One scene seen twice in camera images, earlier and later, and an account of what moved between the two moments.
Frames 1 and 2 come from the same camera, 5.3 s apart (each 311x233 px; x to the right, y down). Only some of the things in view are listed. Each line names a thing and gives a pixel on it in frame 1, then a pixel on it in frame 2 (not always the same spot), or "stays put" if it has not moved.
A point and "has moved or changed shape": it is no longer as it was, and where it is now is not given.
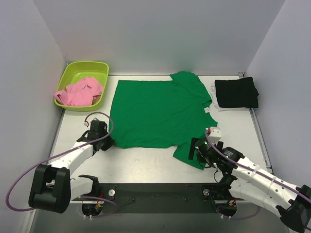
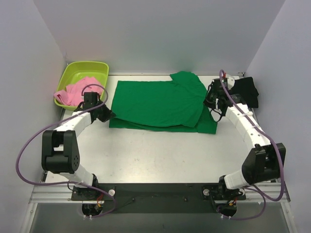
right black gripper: x=192 y=148 to x=210 y=98
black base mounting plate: x=161 y=198 stays put
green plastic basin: x=75 y=71 stays put
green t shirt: x=160 y=114 has moved or changed shape
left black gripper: x=105 y=144 to x=105 y=114
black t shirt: x=236 y=93 stays put
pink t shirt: x=84 y=92 stays put
